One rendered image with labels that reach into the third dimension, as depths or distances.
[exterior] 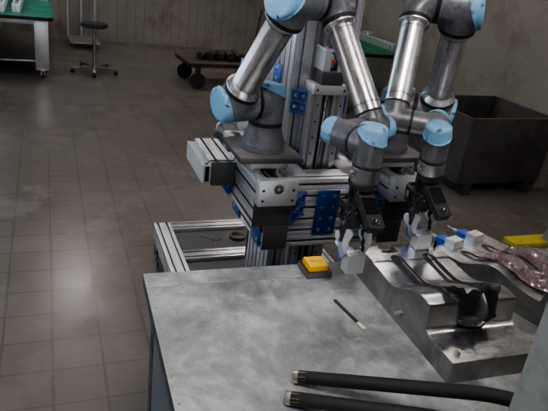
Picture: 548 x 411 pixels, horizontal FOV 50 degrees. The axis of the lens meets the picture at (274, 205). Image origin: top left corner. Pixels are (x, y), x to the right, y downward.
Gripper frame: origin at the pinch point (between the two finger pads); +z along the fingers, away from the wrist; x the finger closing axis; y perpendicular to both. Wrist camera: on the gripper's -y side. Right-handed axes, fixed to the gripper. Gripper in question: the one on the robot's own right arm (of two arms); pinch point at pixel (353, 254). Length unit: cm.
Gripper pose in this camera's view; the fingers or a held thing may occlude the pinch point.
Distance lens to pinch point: 158.3
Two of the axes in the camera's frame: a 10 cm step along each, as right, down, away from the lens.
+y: -3.1, -4.2, 8.5
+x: -9.4, 0.2, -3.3
